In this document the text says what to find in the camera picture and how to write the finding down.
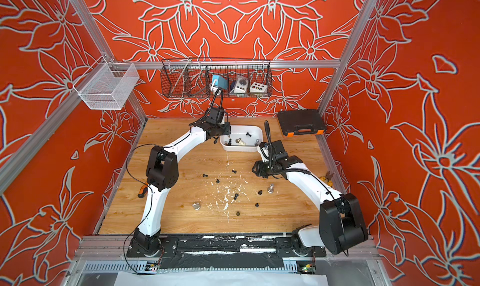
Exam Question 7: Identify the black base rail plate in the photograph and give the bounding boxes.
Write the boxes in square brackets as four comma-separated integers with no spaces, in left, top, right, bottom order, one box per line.
[126,233,327,258]

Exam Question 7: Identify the white dotted cube in basket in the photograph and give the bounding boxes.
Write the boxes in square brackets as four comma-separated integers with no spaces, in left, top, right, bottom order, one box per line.
[249,82,268,95]

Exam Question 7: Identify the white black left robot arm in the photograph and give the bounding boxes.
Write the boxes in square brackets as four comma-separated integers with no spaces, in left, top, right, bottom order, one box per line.
[129,88,231,257]

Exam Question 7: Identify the black orange tool case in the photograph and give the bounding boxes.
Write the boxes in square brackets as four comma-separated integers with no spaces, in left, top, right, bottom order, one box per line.
[277,109,327,137]

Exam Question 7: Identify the orange handled screwdriver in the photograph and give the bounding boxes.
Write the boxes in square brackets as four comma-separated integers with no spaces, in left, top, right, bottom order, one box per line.
[137,185,149,199]

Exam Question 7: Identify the clear plastic wall bin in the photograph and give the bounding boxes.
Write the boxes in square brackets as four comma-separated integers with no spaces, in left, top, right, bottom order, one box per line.
[74,63,140,111]

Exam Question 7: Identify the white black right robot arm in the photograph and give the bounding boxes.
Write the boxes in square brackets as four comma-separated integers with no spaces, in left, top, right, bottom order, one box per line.
[252,121,369,256]

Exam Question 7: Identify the white plastic storage box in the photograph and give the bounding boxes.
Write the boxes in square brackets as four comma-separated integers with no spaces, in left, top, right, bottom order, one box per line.
[219,125,263,152]

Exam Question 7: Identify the black wire wall basket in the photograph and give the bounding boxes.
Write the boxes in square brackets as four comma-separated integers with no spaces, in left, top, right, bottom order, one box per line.
[160,57,273,98]

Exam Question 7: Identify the teal box in basket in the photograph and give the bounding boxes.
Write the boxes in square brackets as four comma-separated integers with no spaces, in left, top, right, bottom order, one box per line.
[211,74,228,91]

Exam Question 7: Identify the yellow handled pliers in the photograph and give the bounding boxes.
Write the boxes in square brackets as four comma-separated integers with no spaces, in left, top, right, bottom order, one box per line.
[320,171,334,187]

